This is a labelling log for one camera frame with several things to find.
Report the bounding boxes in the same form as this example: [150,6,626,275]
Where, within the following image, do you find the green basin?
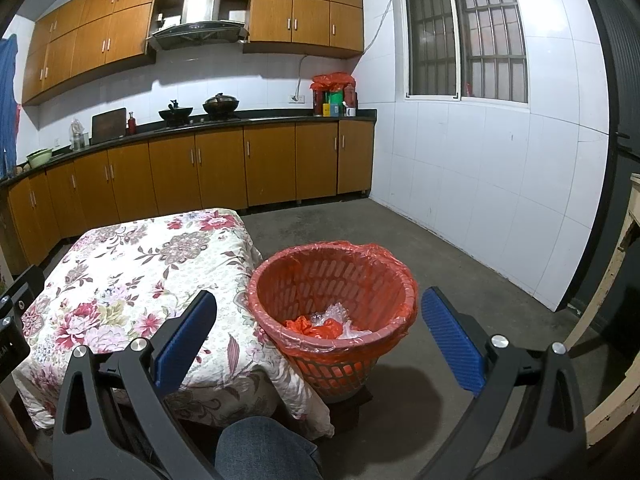
[26,148,54,170]

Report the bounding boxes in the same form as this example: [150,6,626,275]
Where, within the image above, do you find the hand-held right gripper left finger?
[52,289,218,480]

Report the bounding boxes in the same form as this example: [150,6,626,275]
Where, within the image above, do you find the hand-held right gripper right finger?
[417,286,587,480]

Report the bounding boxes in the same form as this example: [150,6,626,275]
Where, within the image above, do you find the wooden base cabinets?
[0,120,376,266]

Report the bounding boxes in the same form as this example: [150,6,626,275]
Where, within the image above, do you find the floral tablecloth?
[10,208,335,441]

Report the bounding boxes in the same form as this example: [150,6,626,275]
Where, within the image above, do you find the black wok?
[158,100,194,123]

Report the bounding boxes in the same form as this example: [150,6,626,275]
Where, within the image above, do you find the brown cutting board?
[90,107,127,145]

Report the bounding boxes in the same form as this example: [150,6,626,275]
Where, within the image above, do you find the person's leg in jeans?
[215,416,323,480]

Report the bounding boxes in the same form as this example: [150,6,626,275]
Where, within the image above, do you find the barred window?
[392,0,531,111]

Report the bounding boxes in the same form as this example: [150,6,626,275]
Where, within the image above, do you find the red plastic basket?
[247,242,420,403]

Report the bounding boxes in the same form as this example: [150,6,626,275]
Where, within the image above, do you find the cream wooden frame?
[562,172,640,448]

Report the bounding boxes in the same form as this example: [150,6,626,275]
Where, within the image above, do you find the dark stool under basket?
[330,382,375,431]

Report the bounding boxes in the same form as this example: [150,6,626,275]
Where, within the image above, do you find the white wall cable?
[297,0,403,96]

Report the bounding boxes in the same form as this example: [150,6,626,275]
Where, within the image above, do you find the red bag over boxes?
[310,72,357,117]

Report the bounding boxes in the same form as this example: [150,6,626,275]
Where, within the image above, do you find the clear plastic bag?
[309,302,352,328]

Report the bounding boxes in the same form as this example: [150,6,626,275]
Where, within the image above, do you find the black pot with lid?
[202,92,240,117]

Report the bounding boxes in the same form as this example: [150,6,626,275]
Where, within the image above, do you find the small red plastic bag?
[284,316,345,342]

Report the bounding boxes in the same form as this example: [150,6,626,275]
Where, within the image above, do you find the steel range hood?
[146,0,250,51]

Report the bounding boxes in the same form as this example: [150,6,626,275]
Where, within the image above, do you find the wooden wall cabinets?
[21,0,365,106]

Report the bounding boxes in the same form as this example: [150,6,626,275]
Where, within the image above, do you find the black kitchen countertop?
[0,109,377,191]

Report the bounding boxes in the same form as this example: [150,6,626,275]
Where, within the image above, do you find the blue hanging cloth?
[0,35,20,168]

